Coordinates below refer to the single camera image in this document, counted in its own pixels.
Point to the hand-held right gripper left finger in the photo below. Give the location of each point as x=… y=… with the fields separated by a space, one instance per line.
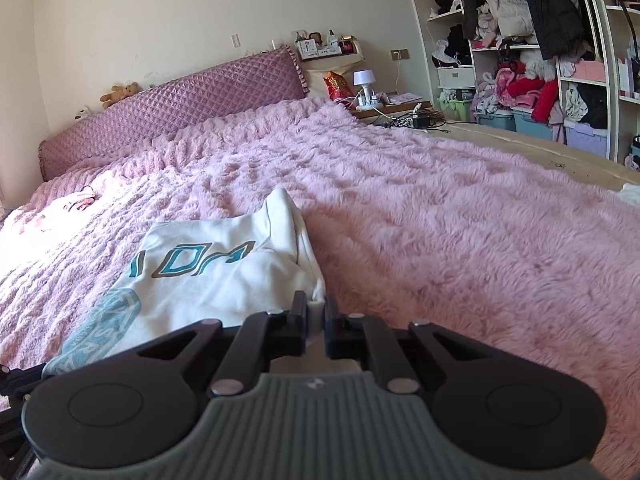
x=300 y=319

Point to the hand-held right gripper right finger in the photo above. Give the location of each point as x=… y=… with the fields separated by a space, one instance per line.
x=331 y=322

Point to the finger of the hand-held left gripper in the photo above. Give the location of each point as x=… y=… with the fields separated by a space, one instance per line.
x=10 y=440
x=15 y=382

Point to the white sweatshirt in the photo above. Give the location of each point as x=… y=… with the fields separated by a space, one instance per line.
x=215 y=290

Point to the pile of colourful clothes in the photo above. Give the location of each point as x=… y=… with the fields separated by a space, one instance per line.
x=515 y=85

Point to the pink fluffy blanket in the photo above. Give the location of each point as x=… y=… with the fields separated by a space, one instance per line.
x=450 y=235

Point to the wooden nightstand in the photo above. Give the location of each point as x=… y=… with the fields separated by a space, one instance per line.
x=400 y=106

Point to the red snack bag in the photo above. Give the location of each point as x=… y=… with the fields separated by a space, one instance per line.
x=337 y=87

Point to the white table lamp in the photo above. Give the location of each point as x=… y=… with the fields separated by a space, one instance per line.
x=365 y=80

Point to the purple quilted headboard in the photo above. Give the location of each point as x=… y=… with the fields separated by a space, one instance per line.
x=200 y=95

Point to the green storage bin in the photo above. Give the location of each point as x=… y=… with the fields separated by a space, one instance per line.
x=460 y=110

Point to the teal storage bin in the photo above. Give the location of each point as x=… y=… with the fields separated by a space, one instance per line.
x=532 y=127
x=495 y=121

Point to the white drawer box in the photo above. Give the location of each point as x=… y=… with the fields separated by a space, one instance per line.
x=455 y=76

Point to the brown teddy bear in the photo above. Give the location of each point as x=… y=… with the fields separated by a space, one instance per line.
x=120 y=94

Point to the lavender storage bin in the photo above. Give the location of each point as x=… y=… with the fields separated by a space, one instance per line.
x=585 y=142

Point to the white cloth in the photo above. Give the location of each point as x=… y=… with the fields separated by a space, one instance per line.
x=630 y=194

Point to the pink box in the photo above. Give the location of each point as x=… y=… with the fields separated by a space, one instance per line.
x=582 y=71

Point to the beige hanging coat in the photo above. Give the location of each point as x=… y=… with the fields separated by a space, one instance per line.
x=500 y=0

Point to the black hanging jacket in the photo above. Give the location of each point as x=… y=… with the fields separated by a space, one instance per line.
x=555 y=5

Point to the white open wardrobe shelf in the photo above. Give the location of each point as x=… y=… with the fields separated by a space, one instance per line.
x=612 y=35

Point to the beige bed frame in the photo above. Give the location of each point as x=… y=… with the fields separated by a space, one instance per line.
x=525 y=142

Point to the wall shelf with trinkets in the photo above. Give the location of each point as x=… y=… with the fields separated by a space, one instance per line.
x=325 y=51

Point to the gold wall socket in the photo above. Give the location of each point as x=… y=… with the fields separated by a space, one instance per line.
x=398 y=53

